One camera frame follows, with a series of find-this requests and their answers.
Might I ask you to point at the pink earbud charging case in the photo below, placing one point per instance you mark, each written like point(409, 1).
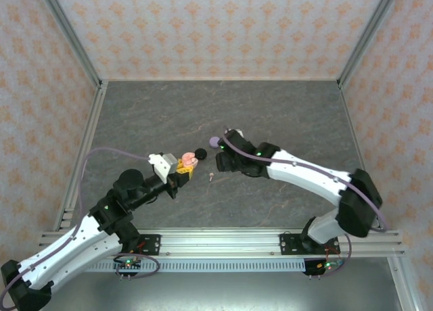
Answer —
point(189, 159)

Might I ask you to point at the black earbud charging case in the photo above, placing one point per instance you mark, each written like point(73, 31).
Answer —
point(202, 153)

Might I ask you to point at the purple earbud charging case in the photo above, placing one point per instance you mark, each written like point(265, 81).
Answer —
point(213, 141)

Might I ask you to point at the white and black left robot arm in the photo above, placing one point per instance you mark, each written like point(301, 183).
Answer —
point(74, 243)

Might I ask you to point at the small circuit board with LED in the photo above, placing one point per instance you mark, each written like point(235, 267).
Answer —
point(128, 264)
point(319, 267)

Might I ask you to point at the grey metal panel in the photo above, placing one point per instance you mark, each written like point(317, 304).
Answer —
point(220, 290)

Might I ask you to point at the aluminium table side rail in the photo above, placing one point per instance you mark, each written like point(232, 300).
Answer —
point(353, 130)
point(86, 148)

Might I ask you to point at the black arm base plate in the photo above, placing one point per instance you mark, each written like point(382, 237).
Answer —
point(152, 245)
point(289, 245)

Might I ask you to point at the long aluminium base rail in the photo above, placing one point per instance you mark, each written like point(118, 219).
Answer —
point(220, 240)

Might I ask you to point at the aluminium frame post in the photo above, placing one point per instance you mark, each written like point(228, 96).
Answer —
point(73, 37)
point(366, 37)

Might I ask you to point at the aluminium frame rail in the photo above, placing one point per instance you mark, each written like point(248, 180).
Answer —
point(402, 284)

